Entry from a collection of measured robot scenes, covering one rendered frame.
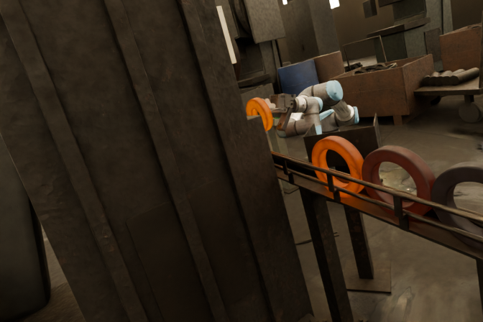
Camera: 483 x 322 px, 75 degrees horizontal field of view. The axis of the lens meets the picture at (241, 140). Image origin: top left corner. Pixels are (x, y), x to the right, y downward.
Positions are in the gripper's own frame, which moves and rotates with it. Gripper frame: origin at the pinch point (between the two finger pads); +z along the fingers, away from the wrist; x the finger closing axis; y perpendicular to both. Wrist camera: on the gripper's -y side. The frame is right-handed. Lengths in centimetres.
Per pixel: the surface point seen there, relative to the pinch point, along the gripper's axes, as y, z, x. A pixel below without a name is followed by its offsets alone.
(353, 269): -75, -38, 20
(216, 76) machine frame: 11.8, 32.5, 27.3
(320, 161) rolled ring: -15.1, 7.2, 46.2
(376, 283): -75, -38, 34
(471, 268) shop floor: -67, -68, 56
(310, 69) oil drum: 53, -256, -252
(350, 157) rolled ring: -12, 9, 59
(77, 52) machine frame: 17, 71, 27
